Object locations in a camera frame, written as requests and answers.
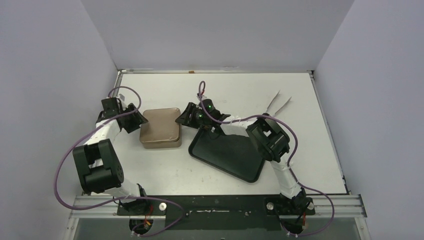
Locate brown box lid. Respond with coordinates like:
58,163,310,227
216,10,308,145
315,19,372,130
139,107,181,141

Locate metal tongs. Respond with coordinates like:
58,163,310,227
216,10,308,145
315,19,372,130
265,90,292,117

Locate gold chocolate box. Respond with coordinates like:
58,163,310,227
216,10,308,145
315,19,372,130
140,138,182,149

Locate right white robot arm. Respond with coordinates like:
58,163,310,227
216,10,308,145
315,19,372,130
175,98,315,215

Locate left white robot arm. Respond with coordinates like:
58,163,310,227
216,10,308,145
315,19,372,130
72,97,151,215

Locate black plastic tray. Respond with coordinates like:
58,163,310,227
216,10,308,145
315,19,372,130
188,129,265,183

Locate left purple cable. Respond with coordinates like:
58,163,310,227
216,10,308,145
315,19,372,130
53,86,185,238

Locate purple cable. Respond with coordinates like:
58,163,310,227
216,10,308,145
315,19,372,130
197,80,335,238
53,86,185,238

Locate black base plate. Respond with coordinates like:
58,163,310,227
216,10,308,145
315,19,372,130
117,194,316,233

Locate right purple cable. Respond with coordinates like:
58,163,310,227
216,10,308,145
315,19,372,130
197,80,335,238

